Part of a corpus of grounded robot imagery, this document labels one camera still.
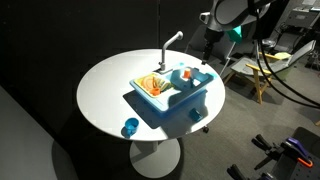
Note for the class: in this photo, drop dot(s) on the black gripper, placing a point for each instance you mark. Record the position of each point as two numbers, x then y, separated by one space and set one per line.
211 37

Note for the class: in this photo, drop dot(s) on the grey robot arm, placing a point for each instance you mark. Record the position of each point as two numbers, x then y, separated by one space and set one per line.
226 17

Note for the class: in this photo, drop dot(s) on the blue toy sink unit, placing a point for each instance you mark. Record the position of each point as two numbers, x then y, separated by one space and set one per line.
181 91

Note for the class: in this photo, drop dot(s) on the small blue toy cup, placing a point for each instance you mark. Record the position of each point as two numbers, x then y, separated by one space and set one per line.
195 115

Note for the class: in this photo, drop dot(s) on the grey office chair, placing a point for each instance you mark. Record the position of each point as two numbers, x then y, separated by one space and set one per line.
219 57

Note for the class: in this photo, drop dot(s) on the grey toy faucet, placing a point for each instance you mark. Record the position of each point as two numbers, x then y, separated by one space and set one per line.
162 63

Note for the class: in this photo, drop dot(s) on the blue toy utensil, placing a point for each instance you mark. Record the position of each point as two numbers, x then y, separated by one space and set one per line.
191 83

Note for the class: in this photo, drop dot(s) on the yellow dish drying rack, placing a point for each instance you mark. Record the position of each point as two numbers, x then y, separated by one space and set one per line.
159 82

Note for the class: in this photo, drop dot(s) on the small orange toy bowl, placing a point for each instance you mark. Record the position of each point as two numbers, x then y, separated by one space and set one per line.
155 91

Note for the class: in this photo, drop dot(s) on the orange toy plate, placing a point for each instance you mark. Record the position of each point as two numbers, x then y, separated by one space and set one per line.
148 82

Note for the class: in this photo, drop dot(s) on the wooden grey lounge chair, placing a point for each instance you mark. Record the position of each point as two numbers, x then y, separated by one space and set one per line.
260 71

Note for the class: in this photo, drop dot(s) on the blue plastic mug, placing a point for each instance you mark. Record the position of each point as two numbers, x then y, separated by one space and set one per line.
131 126

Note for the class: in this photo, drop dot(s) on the purple orange clamp tool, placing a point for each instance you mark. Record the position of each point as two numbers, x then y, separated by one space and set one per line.
295 150

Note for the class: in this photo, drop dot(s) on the round white pedestal table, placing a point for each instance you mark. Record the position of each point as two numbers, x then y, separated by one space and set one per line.
106 99

